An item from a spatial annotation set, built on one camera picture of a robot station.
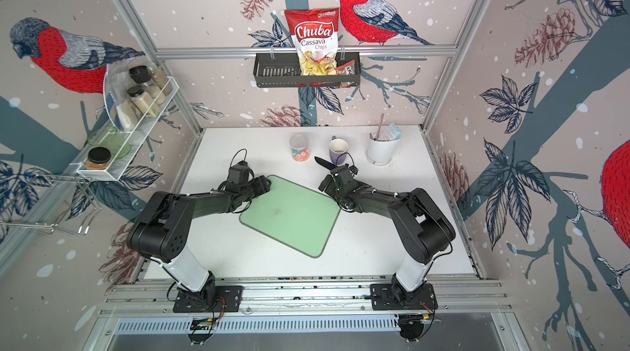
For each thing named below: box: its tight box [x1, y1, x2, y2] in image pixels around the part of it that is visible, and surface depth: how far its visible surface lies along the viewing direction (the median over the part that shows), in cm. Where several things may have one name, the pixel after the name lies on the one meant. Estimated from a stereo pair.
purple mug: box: [328, 135, 349, 165], surface depth 105 cm
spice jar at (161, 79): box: [152, 68, 174, 96], surface depth 87 cm
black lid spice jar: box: [128, 65, 167, 106], surface depth 81 cm
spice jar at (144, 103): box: [127, 85, 160, 119], surface depth 78 cm
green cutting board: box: [239, 174, 342, 259], surface depth 92 cm
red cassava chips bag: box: [284, 8, 340, 76], surface depth 83 cm
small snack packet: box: [335, 59, 356, 76], surface depth 89 cm
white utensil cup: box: [365, 138, 402, 166], surface depth 101 cm
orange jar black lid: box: [86, 146, 112, 171], surface depth 61 cm
